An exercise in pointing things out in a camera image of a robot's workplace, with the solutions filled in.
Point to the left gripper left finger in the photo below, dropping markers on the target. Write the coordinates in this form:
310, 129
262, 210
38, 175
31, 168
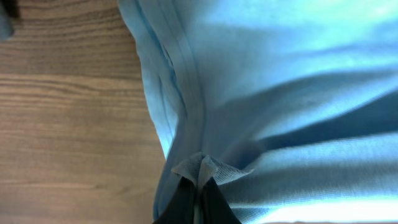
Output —
180, 209

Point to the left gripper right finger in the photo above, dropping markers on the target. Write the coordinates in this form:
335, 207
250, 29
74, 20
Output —
215, 208

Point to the light blue t-shirt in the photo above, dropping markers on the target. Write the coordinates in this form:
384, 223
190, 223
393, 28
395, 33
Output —
290, 105

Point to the folded grey garment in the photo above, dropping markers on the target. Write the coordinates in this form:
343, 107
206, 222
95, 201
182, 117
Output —
9, 11

